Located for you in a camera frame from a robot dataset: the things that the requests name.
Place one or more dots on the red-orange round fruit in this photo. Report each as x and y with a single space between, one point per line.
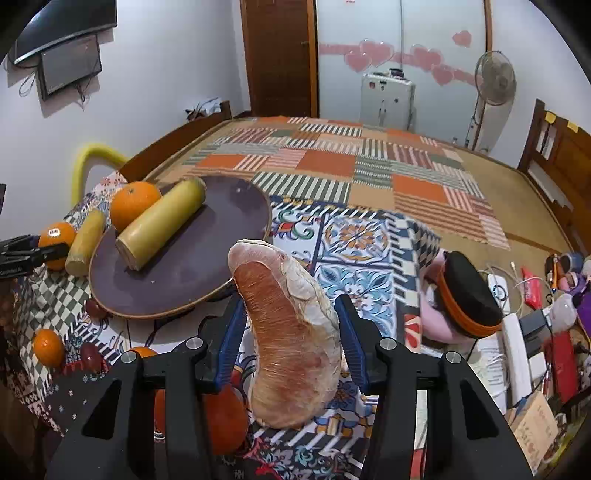
226 422

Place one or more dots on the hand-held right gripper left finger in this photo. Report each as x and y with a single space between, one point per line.
226 356

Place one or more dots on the curved black monitor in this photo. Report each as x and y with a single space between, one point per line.
69 23

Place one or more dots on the long yellow sugarcane piece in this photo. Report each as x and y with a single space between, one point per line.
159 224

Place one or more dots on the frosted glass sliding door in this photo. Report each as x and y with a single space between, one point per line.
438 27

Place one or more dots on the grey cloth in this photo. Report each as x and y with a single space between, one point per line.
205 107

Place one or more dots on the red flat box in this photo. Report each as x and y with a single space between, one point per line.
564 364

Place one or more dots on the dark round wooden tray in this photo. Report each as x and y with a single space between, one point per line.
198 263

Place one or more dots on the small wall screen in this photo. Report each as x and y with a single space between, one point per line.
69 64

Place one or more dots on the white power strip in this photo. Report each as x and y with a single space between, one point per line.
515 350

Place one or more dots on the bed with tan mat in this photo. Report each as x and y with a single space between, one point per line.
517 203

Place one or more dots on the white charger block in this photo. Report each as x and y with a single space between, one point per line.
497 290

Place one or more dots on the short yellow sugarcane piece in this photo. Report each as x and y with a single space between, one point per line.
85 242

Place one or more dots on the large orange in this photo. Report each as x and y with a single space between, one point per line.
134 201

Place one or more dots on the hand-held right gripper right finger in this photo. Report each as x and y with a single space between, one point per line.
355 356

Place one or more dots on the small orange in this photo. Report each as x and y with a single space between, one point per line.
147 353
47 348

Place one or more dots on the peeled pomelo segment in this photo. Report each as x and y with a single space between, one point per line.
286 332

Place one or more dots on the white standing fan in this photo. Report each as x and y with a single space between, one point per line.
496 78

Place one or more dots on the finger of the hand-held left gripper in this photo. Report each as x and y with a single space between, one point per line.
51 254
16 243

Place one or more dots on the row of pink heart stickers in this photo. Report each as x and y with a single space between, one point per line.
369 55

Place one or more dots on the black box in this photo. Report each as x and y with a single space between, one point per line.
534 332

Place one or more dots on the cardboard box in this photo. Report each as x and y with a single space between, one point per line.
535 424

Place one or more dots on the red jujube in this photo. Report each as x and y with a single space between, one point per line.
95 309
90 357

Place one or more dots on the low wooden bed board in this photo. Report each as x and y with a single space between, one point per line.
157 152

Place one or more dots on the yellow foam tube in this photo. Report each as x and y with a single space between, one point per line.
94 152

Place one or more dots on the white box appliance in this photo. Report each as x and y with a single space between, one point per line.
385 99

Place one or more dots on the brown wooden door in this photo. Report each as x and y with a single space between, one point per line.
277 55

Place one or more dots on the striped patchwork blanket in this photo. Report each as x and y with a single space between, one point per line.
369 170

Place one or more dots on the orange with sticker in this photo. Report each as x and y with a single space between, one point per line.
57 236

